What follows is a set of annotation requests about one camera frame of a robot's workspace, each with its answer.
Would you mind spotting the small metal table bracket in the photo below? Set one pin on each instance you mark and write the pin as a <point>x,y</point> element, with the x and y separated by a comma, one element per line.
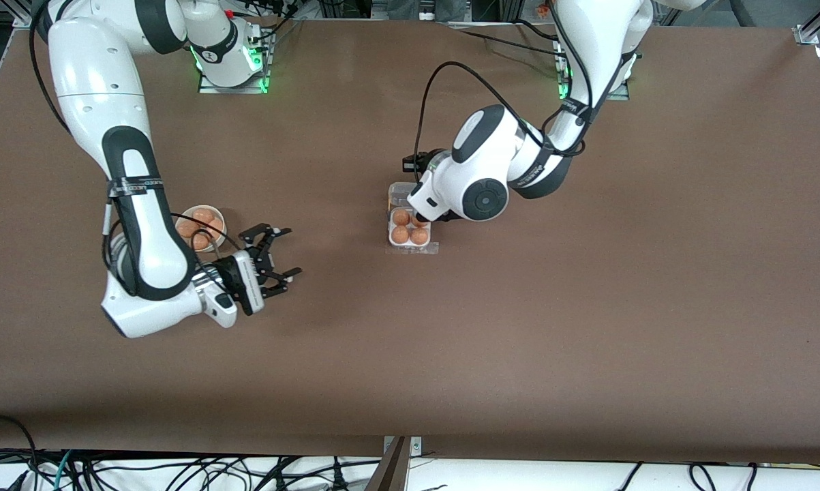
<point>416,447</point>

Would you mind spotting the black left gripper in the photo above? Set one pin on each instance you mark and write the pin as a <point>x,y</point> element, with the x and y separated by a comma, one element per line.
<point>452,215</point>

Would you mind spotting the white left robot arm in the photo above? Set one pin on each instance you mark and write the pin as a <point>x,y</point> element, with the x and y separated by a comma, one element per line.
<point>484,177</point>

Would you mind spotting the white round bowl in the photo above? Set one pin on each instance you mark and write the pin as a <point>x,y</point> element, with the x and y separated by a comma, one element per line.
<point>213,247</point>

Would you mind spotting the large brown table mat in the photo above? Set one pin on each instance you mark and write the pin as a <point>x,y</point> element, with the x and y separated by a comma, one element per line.
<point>519,341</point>

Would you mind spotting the aluminium frame profile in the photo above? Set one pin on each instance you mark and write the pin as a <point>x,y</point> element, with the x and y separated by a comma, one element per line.
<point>808,34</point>

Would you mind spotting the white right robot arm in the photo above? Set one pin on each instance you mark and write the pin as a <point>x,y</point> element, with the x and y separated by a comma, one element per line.
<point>89,82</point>

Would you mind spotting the clear plastic egg box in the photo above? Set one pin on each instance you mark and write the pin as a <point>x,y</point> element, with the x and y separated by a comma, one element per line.
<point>397,194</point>

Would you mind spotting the aluminium corner bracket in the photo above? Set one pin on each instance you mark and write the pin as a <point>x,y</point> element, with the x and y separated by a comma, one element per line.
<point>22,20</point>

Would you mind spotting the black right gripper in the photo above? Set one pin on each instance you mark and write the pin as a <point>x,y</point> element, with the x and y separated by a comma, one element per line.
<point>255,262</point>

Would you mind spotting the brown egg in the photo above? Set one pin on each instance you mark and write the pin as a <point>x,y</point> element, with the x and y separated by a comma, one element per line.
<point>401,217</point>
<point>216,229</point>
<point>414,221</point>
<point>187,228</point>
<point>400,235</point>
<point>419,236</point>
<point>203,215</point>
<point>200,241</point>

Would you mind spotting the dark metal beam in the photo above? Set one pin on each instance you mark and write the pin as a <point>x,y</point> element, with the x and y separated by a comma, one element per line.
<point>389,474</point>

